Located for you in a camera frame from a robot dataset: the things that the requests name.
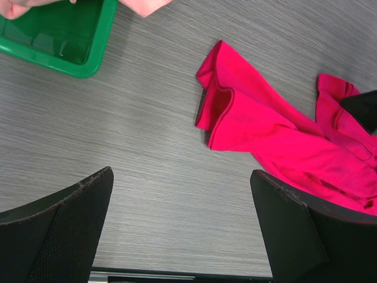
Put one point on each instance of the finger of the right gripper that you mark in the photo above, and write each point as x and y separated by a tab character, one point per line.
363	108

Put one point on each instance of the magenta t shirt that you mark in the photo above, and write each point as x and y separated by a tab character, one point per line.
330	156

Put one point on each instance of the salmon pink t shirt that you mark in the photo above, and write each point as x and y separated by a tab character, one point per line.
13	9

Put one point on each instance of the green plastic bin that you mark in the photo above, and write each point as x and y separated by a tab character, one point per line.
64	37

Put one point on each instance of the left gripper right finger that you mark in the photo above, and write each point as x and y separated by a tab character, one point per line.
308	239

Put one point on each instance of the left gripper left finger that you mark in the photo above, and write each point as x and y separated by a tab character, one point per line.
55	238

